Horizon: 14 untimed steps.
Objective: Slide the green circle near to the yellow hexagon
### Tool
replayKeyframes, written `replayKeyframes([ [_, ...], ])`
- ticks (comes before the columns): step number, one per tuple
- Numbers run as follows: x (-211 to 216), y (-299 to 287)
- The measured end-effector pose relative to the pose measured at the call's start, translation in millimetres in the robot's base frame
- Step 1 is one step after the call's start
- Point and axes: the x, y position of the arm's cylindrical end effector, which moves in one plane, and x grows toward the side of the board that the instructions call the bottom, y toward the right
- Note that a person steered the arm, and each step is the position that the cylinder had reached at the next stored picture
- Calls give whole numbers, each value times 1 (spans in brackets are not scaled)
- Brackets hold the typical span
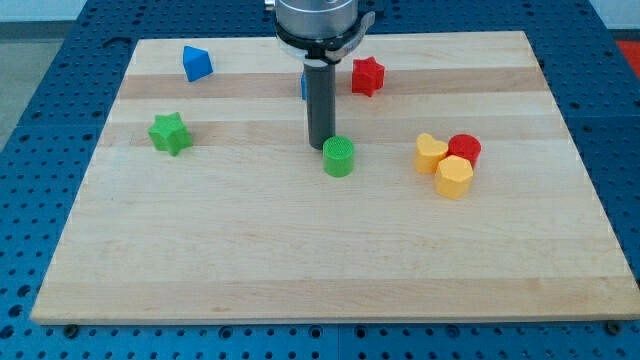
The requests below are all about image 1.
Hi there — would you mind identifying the red cylinder block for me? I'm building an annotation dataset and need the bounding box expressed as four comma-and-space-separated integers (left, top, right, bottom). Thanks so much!
447, 134, 482, 168

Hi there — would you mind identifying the yellow heart block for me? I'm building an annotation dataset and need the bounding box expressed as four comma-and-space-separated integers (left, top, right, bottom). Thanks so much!
414, 133, 448, 174

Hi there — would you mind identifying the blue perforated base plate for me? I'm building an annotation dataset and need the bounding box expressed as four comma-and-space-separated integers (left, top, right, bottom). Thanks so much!
1, 1, 639, 359

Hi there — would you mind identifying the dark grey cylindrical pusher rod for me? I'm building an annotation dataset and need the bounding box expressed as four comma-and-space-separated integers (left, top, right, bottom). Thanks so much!
304, 65, 336, 150

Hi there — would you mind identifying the green star block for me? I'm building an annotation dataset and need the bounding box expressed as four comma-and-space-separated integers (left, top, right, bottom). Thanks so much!
148, 112, 193, 156

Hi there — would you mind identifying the blue pentagon block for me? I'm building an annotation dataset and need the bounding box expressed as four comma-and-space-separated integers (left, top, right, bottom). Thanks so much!
182, 45, 213, 82

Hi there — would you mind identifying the blue block behind rod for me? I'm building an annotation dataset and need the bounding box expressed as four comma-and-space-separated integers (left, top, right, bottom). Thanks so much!
300, 72, 307, 101

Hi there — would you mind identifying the red star block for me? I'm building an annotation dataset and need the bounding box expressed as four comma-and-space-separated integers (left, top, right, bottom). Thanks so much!
351, 56, 385, 97

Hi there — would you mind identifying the yellow hexagon block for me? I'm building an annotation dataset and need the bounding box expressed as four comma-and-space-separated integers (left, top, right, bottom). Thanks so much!
434, 155, 474, 199

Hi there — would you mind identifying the wooden board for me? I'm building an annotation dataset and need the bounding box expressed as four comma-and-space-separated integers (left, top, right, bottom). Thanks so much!
31, 31, 639, 325

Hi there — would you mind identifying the green cylinder block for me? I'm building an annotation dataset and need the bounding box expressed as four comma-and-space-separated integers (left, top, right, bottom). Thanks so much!
322, 136, 355, 177

